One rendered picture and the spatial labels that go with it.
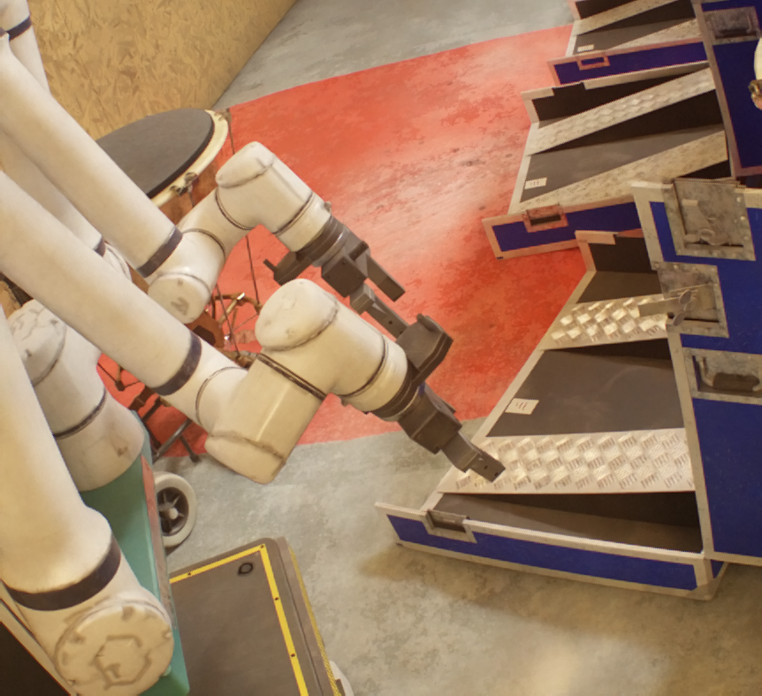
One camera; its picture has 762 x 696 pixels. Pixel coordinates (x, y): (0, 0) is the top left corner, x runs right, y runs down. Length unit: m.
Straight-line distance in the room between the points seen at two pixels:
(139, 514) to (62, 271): 0.60
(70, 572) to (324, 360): 0.38
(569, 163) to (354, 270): 2.06
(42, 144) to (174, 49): 3.77
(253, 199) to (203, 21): 4.05
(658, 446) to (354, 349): 1.16
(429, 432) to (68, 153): 0.62
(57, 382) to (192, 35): 3.90
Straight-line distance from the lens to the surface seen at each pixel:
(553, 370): 2.68
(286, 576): 1.99
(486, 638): 2.14
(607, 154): 3.54
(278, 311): 1.15
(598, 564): 2.08
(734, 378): 1.58
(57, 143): 1.46
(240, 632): 1.94
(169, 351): 1.21
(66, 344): 1.65
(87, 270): 1.14
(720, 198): 1.39
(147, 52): 4.97
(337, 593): 2.37
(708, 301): 1.49
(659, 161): 3.21
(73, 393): 1.67
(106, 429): 1.72
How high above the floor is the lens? 1.65
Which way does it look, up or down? 31 degrees down
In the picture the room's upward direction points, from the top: 23 degrees counter-clockwise
